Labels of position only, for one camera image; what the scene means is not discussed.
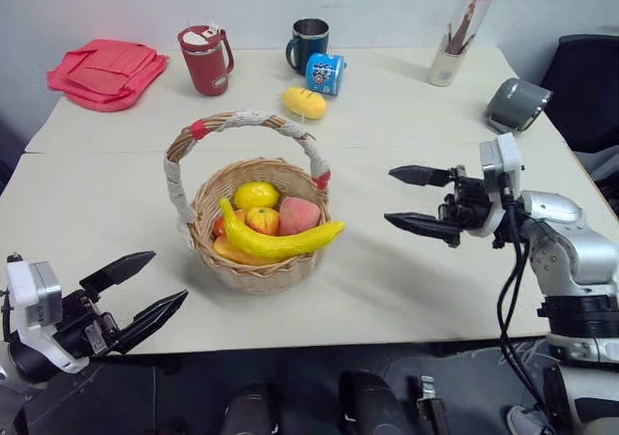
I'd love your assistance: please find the red-orange toy fruit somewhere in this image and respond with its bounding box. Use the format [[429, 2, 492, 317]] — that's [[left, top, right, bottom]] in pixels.
[[213, 209, 248, 238]]

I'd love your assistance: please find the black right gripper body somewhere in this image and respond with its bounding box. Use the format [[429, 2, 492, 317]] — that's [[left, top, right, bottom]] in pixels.
[[437, 163, 494, 236]]

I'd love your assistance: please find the orange toy mango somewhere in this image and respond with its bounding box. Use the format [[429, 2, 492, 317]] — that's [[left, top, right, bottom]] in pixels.
[[212, 235, 275, 268]]

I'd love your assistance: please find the red lidded travel mug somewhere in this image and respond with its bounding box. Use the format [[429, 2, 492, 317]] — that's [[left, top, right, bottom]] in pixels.
[[176, 23, 236, 98]]

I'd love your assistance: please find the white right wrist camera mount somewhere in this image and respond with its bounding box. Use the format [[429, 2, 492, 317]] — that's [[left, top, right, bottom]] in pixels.
[[464, 132, 526, 239]]

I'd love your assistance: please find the black chair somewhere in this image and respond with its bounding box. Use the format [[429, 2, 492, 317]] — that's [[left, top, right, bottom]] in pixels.
[[538, 33, 619, 157]]

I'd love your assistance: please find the grey mug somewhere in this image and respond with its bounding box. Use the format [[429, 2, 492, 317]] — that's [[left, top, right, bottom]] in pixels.
[[484, 77, 554, 134]]

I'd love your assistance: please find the small orange toy tangerine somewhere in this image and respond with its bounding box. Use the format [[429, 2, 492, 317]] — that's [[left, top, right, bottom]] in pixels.
[[244, 205, 281, 237]]

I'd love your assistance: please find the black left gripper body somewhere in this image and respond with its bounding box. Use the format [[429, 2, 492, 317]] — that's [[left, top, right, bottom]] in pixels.
[[54, 288, 121, 359]]

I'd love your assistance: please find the dark green steel mug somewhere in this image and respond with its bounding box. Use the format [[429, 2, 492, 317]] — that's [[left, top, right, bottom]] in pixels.
[[284, 17, 331, 77]]

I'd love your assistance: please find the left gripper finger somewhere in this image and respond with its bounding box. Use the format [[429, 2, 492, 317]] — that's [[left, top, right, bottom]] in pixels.
[[112, 289, 190, 355], [78, 250, 158, 303]]

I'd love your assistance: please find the clear tube with red lid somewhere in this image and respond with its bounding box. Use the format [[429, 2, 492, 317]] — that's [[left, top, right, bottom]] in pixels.
[[427, 0, 499, 89]]

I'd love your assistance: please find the yellow toy lemon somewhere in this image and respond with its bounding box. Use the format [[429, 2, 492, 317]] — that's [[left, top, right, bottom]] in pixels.
[[233, 181, 282, 211]]

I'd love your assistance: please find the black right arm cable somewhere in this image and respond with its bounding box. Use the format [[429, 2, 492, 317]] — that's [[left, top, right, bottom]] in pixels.
[[491, 197, 557, 429]]

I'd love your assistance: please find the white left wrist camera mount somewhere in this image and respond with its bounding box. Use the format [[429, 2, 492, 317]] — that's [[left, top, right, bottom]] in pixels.
[[0, 252, 91, 376]]

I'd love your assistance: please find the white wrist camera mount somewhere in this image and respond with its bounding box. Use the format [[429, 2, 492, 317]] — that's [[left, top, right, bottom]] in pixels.
[[464, 132, 526, 239], [0, 252, 91, 376]]

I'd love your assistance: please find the pink toy peach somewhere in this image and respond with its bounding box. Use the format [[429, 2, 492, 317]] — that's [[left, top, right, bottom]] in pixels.
[[277, 195, 322, 237]]

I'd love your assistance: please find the brown pencils bundle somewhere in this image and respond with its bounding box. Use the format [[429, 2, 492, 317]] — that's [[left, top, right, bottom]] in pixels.
[[443, 2, 478, 55]]

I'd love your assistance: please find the wicker basket with handle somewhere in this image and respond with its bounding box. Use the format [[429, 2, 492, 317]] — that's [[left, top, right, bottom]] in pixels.
[[162, 109, 334, 297]]

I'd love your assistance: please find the white shoe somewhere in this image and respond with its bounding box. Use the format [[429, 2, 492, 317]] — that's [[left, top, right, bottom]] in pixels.
[[504, 404, 553, 435]]

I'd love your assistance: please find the yellow toy banana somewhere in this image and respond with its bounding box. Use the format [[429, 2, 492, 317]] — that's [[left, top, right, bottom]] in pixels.
[[218, 197, 348, 264]]

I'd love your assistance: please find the folded red fabric bag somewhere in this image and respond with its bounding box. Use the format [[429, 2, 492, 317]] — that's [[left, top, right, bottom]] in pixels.
[[46, 38, 170, 114]]

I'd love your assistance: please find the yellow toy bread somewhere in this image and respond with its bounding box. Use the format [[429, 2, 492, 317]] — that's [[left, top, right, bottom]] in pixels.
[[281, 85, 329, 121]]

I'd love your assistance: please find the blue printed cup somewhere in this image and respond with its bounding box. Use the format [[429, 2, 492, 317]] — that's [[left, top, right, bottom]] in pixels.
[[304, 52, 350, 99]]

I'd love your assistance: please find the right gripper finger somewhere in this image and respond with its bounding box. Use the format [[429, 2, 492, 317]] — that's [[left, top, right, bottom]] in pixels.
[[388, 164, 459, 189], [383, 211, 461, 249]]

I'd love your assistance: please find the dark rounded shape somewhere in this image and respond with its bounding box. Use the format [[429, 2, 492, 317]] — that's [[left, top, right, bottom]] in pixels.
[[338, 368, 413, 435], [223, 381, 280, 435]]

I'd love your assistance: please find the black strap with buckle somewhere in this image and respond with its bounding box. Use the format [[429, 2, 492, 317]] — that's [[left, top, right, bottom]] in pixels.
[[417, 373, 450, 435]]

